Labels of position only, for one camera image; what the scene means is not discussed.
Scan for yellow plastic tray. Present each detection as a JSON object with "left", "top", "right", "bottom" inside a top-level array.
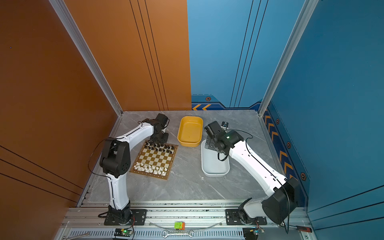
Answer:
[{"left": 177, "top": 116, "right": 203, "bottom": 148}]

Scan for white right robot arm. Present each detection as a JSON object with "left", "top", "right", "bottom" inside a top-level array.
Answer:
[{"left": 205, "top": 121, "right": 300, "bottom": 225}]

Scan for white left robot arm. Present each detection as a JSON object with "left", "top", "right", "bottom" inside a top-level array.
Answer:
[{"left": 100, "top": 114, "right": 169, "bottom": 225}]

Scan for black chess pieces on board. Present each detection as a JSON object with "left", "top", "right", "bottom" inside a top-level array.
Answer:
[{"left": 144, "top": 142, "right": 177, "bottom": 154}]

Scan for white chess pieces on board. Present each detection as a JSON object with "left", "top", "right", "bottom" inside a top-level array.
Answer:
[{"left": 133, "top": 163, "right": 169, "bottom": 177}]

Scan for green circuit board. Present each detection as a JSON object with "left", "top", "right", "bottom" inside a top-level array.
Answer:
[{"left": 114, "top": 229, "right": 134, "bottom": 239}]

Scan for white plastic tray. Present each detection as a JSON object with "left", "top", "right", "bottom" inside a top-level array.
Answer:
[{"left": 201, "top": 139, "right": 230, "bottom": 177}]

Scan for brown chessboard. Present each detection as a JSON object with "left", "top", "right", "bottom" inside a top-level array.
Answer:
[{"left": 130, "top": 140, "right": 178, "bottom": 180}]

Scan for green orange small box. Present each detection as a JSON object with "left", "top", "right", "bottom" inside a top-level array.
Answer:
[{"left": 174, "top": 222, "right": 185, "bottom": 230}]

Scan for silver wrench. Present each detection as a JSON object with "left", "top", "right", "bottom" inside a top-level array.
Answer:
[{"left": 162, "top": 230, "right": 195, "bottom": 238}]

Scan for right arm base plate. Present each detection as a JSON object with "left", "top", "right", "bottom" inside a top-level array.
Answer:
[{"left": 225, "top": 209, "right": 267, "bottom": 226}]

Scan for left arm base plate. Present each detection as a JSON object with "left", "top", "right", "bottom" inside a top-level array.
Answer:
[{"left": 104, "top": 209, "right": 148, "bottom": 226}]

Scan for red handled ratchet tool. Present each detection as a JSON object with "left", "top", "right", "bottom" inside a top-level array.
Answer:
[{"left": 289, "top": 225, "right": 313, "bottom": 233}]

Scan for aluminium left corner post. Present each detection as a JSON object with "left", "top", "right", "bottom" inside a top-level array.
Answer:
[{"left": 49, "top": 0, "right": 123, "bottom": 117}]

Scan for aluminium corner post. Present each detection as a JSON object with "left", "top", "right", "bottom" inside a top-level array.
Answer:
[
  {"left": 258, "top": 0, "right": 319, "bottom": 117},
  {"left": 49, "top": 0, "right": 123, "bottom": 117}
]

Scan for aluminium right corner post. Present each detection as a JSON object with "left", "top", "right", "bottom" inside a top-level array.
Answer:
[{"left": 258, "top": 0, "right": 319, "bottom": 117}]

